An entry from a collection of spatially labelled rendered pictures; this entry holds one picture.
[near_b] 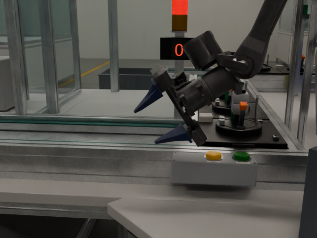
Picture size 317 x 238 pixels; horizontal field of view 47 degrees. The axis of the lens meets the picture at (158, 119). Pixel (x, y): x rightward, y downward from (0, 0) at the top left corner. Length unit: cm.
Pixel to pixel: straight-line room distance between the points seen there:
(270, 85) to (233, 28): 933
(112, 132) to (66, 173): 28
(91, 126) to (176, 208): 51
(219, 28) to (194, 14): 86
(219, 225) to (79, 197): 37
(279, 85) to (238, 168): 148
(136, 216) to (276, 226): 31
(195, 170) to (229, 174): 8
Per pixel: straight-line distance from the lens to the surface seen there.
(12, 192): 105
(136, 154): 99
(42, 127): 135
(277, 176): 102
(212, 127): 116
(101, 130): 128
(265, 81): 234
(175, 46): 119
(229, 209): 92
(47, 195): 102
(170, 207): 92
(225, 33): 1161
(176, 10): 119
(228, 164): 92
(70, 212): 103
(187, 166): 92
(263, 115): 133
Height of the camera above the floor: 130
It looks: 16 degrees down
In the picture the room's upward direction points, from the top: straight up
